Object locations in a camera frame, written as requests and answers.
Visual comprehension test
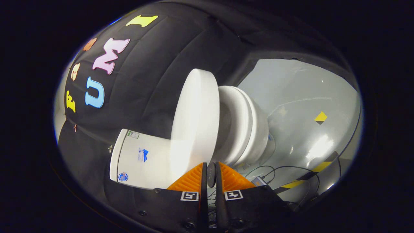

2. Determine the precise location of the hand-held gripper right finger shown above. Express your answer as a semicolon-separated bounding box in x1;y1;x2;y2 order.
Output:
215;161;293;233

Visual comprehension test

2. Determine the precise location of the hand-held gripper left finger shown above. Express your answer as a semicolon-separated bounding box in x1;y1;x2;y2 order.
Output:
129;162;208;233

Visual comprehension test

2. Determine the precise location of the white toilet lid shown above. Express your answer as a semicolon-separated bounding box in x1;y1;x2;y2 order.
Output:
169;68;221;189

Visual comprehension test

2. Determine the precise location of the white toilet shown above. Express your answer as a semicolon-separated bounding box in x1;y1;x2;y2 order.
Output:
109;90;276;191

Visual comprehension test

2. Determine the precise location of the white toilet seat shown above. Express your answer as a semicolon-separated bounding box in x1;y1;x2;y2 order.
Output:
217;85;253;165

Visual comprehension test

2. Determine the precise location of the black backdrop cloth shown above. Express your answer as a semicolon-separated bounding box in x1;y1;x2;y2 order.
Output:
58;2;359;207

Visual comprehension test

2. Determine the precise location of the small yellow black tape square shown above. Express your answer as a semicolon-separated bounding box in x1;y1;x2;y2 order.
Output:
314;111;328;125

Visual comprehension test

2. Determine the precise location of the thin black cable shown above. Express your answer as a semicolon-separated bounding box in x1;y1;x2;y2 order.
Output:
209;165;321;228

